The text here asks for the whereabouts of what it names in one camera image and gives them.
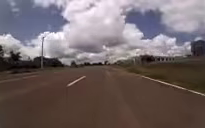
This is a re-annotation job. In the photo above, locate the long low white building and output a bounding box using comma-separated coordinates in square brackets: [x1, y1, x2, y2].
[118, 54, 184, 66]

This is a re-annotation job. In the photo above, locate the tall street light pole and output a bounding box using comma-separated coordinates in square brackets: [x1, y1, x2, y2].
[40, 35, 46, 70]

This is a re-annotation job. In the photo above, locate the row of dark trees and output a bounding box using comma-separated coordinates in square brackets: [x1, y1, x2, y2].
[0, 44, 65, 72]

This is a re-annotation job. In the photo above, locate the tall dark building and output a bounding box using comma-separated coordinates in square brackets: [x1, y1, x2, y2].
[190, 39, 205, 58]

